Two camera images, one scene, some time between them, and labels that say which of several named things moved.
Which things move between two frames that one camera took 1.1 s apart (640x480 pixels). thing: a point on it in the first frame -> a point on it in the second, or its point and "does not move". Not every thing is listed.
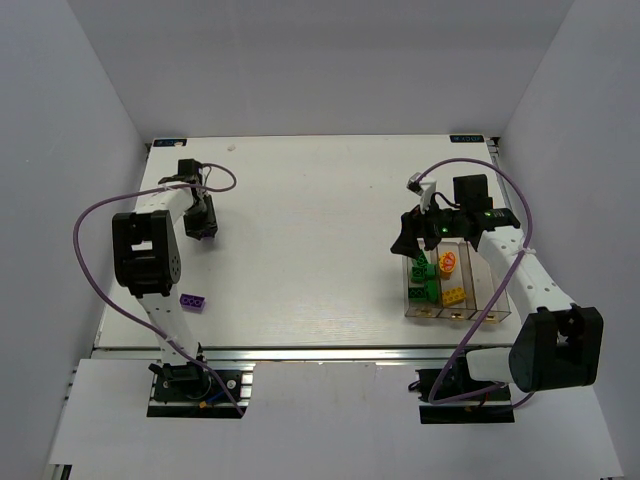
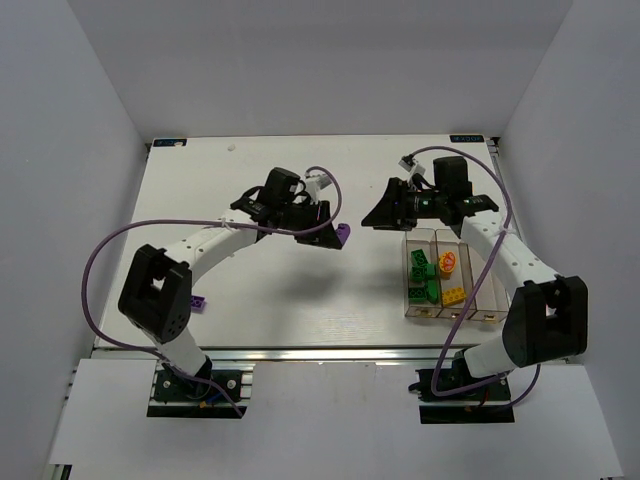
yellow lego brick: [453, 296] does not move
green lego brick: [417, 294] does not move
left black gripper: [201, 228] -> [314, 220]
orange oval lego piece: [447, 261] does not move
